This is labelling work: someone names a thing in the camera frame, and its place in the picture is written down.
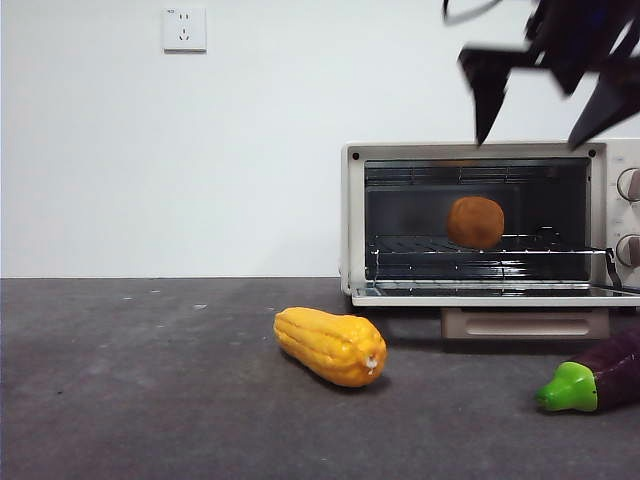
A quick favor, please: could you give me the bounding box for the yellow toy corn cob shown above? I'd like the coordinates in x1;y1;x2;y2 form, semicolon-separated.
273;306;388;388

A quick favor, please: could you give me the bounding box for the oven door with beige handle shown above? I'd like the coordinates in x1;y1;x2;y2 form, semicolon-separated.
350;279;640;342

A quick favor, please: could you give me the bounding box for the cream toaster oven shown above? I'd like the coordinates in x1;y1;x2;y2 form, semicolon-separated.
339;139;640;317

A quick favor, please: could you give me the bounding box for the white wall socket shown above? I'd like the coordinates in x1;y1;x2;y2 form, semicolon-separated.
162;6;208;54

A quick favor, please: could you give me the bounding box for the purple toy eggplant, green stem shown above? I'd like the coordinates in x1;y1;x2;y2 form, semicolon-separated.
534;324;640;414

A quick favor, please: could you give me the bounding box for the metal wire oven rack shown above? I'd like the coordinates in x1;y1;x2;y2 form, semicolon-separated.
367;233;609;257

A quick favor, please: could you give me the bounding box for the round beige oven knob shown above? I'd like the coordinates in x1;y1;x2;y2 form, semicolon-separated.
617;168;640;203
614;232;640;269

